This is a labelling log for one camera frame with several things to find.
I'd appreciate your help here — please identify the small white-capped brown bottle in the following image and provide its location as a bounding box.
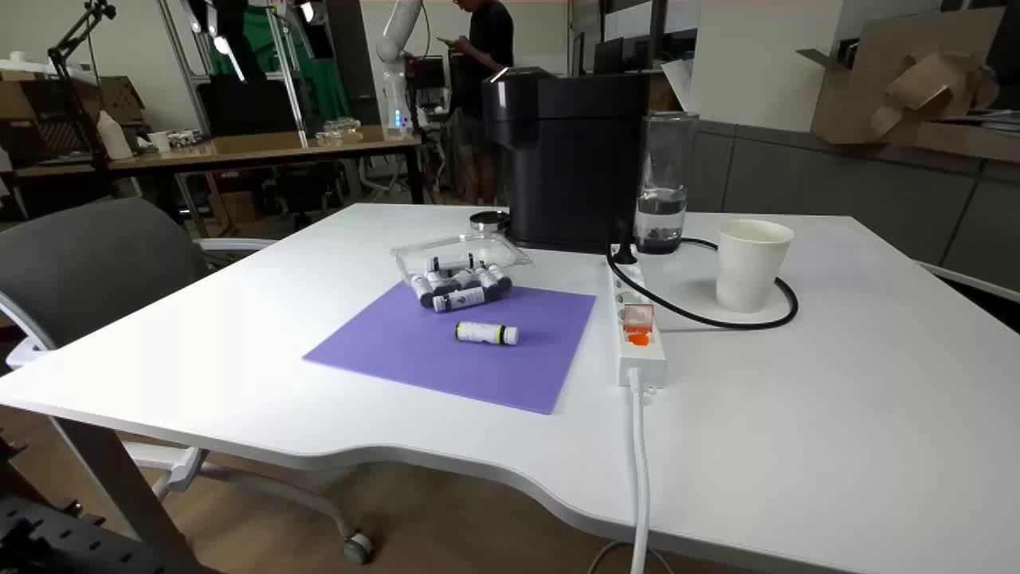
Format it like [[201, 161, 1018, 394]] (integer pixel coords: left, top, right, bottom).
[[454, 324, 519, 349]]

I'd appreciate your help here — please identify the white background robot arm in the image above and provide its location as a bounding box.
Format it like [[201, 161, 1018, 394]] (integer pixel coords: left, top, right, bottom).
[[377, 0, 424, 139]]

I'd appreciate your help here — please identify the bottle in container right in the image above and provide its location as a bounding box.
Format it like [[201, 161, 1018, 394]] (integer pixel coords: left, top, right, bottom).
[[471, 263, 512, 300]]

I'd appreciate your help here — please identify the bottle in container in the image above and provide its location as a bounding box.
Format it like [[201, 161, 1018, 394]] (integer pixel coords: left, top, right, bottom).
[[471, 263, 512, 300], [411, 264, 446, 308], [430, 283, 483, 314]]

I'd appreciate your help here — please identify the bottle in container middle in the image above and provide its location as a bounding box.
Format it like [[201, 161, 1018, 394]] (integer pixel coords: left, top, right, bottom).
[[430, 283, 483, 314]]

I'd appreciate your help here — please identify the clear plastic container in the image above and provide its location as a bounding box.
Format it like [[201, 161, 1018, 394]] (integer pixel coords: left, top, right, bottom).
[[392, 233, 530, 294]]

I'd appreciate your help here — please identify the bottle in container left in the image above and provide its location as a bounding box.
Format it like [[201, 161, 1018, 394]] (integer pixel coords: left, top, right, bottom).
[[411, 264, 446, 308]]

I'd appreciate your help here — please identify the purple paper mat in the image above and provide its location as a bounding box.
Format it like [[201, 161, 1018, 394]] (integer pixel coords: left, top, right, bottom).
[[309, 283, 595, 415]]

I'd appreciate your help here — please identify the white power strip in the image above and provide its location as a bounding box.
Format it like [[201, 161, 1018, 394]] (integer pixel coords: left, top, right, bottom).
[[610, 263, 667, 388]]

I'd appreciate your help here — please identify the black coffee machine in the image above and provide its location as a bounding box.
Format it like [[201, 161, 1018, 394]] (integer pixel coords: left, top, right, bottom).
[[481, 67, 648, 251]]

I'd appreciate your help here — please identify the clear glass water jar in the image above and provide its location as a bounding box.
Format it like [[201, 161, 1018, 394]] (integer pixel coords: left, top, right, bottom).
[[633, 113, 693, 254]]

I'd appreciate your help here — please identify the wooden background desk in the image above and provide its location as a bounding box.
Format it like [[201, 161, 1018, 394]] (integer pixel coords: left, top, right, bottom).
[[102, 126, 424, 206]]

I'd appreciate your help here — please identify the white paper cup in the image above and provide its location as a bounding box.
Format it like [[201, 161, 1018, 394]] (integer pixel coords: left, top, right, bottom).
[[713, 222, 793, 314]]

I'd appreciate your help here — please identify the person in black shirt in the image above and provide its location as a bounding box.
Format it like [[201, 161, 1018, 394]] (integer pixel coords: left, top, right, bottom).
[[446, 0, 512, 206]]

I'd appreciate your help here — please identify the grey office chair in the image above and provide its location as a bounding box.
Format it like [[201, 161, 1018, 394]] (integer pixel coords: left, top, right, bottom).
[[0, 197, 377, 566]]

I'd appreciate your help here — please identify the cardboard box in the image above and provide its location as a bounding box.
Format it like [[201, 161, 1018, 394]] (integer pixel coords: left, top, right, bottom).
[[799, 6, 1004, 143]]

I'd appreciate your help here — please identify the black power cable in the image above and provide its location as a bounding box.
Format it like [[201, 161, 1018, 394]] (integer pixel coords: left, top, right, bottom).
[[606, 236, 804, 336]]

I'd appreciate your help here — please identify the white power strip cable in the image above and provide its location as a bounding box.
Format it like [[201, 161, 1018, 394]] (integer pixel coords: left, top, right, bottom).
[[625, 365, 653, 574]]

